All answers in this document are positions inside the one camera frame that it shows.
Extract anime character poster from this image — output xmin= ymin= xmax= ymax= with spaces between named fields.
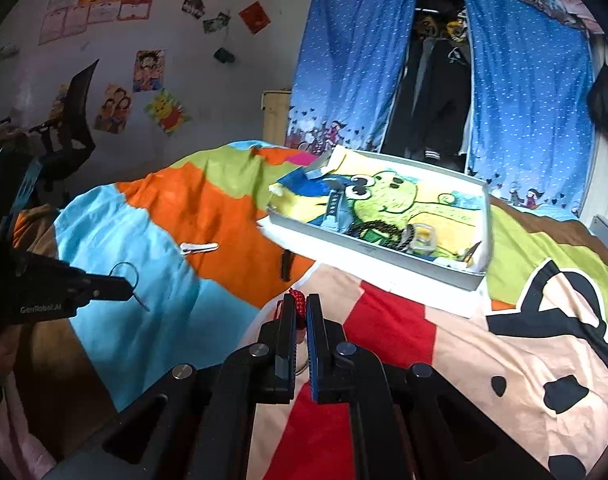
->
xmin=132 ymin=50 xmax=165 ymax=92

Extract black hair clip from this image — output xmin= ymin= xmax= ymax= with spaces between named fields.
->
xmin=280 ymin=249 xmax=294 ymax=282

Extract blue dotted right curtain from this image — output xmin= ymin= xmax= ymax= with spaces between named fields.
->
xmin=464 ymin=0 xmax=595 ymax=216

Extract clear square bangle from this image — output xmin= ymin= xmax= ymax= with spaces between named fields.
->
xmin=408 ymin=223 xmax=436 ymax=256

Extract family cartoon poster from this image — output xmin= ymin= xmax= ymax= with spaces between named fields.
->
xmin=93 ymin=84 xmax=132 ymax=134

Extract small wooden cabinet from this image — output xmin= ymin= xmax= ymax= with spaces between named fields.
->
xmin=261 ymin=90 xmax=291 ymax=145

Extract yellow bear poster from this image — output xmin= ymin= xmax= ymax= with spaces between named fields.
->
xmin=144 ymin=89 xmax=192 ymax=136

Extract red square wall paper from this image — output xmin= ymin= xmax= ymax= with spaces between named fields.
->
xmin=239 ymin=1 xmax=271 ymax=35

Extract black bead bracelet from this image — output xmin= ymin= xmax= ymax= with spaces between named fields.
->
xmin=345 ymin=219 xmax=416 ymax=254

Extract blue dotted left curtain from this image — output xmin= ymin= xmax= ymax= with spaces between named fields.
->
xmin=285 ymin=0 xmax=415 ymax=155

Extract blue dotted curtain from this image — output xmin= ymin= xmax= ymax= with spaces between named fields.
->
xmin=285 ymin=0 xmax=415 ymax=155
xmin=464 ymin=0 xmax=595 ymax=216

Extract wall photo pair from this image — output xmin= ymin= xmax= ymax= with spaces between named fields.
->
xmin=180 ymin=0 xmax=233 ymax=35

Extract person left hand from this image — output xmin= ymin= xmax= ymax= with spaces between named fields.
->
xmin=0 ymin=325 xmax=22 ymax=376

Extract white hair clip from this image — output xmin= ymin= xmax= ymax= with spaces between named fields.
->
xmin=179 ymin=243 xmax=219 ymax=256

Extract dark hanging clothes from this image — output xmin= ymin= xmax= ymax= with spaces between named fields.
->
xmin=381 ymin=0 xmax=472 ymax=172

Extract black office chair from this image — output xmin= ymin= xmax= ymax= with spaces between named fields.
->
xmin=28 ymin=60 xmax=100 ymax=192

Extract thin wire hoop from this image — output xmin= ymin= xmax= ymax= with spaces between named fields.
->
xmin=108 ymin=261 xmax=151 ymax=312

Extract grey jewelry tray box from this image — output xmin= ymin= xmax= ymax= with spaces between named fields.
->
xmin=263 ymin=174 xmax=493 ymax=292

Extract dark green wall hook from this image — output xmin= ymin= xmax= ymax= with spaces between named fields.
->
xmin=214 ymin=48 xmax=235 ymax=64

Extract colourful cartoon bedspread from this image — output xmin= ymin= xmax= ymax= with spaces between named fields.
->
xmin=0 ymin=144 xmax=608 ymax=479

